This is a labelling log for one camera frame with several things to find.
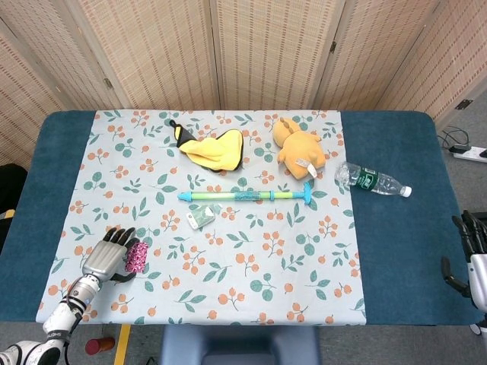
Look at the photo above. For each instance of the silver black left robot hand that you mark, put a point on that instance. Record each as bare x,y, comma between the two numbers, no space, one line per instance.
104,260

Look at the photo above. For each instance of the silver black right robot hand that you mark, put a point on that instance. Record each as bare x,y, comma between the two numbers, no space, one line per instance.
480,277

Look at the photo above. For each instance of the pink patterned card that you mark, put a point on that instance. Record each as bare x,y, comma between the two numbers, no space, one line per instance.
137,258

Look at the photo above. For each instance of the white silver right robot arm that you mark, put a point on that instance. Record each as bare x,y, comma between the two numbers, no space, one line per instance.
481,323

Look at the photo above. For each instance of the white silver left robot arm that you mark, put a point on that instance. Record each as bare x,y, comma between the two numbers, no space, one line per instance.
61,323

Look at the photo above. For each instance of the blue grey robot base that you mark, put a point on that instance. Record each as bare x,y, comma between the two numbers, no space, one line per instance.
239,344

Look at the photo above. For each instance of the black box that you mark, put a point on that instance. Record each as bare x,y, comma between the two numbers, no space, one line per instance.
481,215

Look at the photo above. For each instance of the yellow floor tape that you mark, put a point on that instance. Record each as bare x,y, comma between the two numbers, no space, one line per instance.
122,344

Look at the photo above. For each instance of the blue felt table cover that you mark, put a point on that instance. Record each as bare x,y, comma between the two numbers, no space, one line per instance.
395,235

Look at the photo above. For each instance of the small green white packet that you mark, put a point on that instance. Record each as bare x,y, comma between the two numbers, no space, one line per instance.
199,217

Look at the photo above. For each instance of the black bag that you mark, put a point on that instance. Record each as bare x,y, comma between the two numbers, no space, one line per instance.
9,190

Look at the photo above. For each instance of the floral print tablecloth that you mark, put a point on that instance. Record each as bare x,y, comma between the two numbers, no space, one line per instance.
228,266

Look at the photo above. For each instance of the white power strip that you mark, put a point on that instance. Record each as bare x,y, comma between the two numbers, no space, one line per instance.
470,153

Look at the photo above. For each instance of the green blue water squirter toy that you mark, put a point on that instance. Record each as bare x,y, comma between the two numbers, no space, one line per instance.
228,195

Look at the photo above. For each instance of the clear bottle with green label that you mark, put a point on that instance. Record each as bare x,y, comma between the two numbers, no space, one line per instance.
371,180

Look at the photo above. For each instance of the yellow cloth with black trim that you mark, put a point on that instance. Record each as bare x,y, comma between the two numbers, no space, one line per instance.
217,150

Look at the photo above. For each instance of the orange plush toy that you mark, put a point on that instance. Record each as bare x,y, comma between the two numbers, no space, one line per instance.
298,148

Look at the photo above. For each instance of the bamboo folding screen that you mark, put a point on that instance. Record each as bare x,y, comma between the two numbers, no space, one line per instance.
266,53

